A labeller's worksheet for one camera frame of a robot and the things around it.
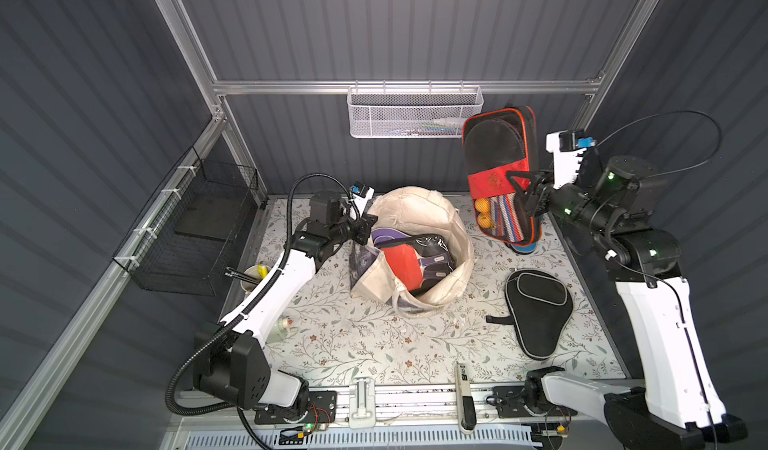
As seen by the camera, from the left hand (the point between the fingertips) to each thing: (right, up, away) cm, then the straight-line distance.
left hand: (380, 219), depth 78 cm
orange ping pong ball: (+24, 0, -10) cm, 26 cm away
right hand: (+28, +9, -22) cm, 36 cm away
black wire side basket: (-49, -6, -4) cm, 50 cm away
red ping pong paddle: (+7, -14, +12) cm, 20 cm away
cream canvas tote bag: (+9, +3, +5) cm, 11 cm away
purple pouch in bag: (+1, -6, +15) cm, 16 cm away
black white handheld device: (+20, -46, -10) cm, 51 cm away
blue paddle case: (+47, -10, +22) cm, 53 cm away
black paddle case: (+47, -25, +9) cm, 54 cm away
